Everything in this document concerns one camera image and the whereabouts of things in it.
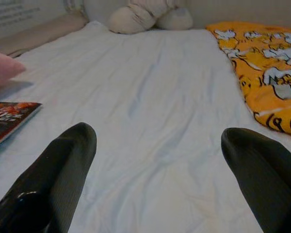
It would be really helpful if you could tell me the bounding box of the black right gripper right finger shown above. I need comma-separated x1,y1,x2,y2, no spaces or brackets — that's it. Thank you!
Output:
220,127,291,233

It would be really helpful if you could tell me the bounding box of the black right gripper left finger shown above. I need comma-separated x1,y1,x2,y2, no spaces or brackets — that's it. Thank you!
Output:
0,122,97,233

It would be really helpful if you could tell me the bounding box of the yellow cartoon print blanket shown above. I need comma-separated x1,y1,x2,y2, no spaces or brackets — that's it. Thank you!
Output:
205,21,291,134

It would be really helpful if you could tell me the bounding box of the dark red cover book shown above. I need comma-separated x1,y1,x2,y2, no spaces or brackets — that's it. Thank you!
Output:
0,101,43,151

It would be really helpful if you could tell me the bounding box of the pink pillow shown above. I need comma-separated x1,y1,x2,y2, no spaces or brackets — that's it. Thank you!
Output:
0,50,28,93

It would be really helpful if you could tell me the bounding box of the white bed sheet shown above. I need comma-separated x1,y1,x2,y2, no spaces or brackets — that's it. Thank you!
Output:
0,20,291,233

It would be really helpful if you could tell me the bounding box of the grey floral patterned pillow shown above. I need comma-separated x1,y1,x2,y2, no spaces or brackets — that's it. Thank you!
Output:
0,0,88,58

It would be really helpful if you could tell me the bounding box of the white plush toy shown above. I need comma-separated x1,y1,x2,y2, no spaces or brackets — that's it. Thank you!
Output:
83,0,194,34

